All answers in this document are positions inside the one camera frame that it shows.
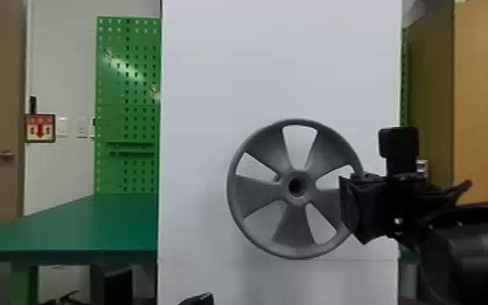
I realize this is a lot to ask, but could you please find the grey wheel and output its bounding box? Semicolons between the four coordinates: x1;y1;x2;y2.
225;118;366;260

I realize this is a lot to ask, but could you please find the white wall switch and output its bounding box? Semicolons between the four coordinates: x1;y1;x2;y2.
56;116;70;139
75;116;90;139

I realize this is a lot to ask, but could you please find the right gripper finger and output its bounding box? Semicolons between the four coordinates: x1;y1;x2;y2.
338;171;392;246

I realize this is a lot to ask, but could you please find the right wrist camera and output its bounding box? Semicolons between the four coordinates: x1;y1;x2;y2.
377;126;421;177

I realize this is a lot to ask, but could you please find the white panel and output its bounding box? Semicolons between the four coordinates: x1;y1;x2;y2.
156;0;404;305

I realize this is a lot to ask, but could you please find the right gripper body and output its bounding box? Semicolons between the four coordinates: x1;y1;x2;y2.
386;170;431;240

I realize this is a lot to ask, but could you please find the wooden cupboard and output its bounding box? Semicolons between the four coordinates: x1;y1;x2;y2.
408;0;488;207

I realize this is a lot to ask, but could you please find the red wall sign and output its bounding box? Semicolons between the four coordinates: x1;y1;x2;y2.
24;113;57;144

